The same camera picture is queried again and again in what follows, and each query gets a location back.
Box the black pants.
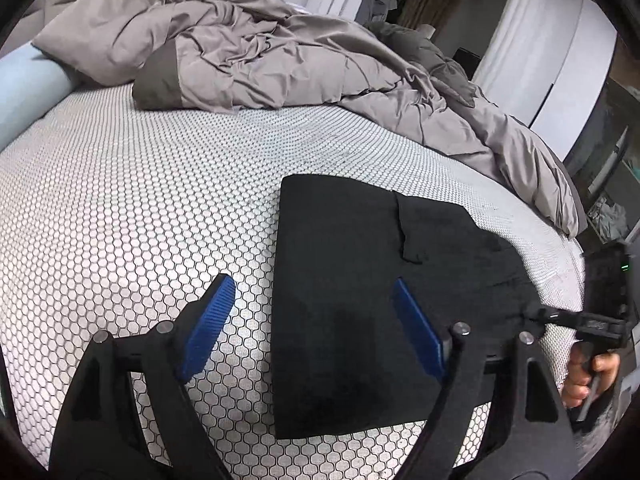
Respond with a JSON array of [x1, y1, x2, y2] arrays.
[[271, 174, 539, 439]]

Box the person's right hand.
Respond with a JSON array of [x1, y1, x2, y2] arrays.
[[561, 342, 620, 408]]

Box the open shelf with clutter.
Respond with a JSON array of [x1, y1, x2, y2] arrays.
[[565, 39, 639, 252]]

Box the white honeycomb pattern mattress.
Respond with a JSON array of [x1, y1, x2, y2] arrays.
[[1, 86, 584, 479]]

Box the white wardrobe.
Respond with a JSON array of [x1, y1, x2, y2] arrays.
[[532, 0, 617, 159]]

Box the grey crumpled duvet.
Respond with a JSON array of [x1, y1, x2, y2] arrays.
[[34, 0, 587, 237]]

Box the light blue pillow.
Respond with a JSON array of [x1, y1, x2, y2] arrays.
[[0, 42, 79, 151]]

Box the olive green curtain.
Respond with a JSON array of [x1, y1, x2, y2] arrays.
[[398, 0, 461, 30]]

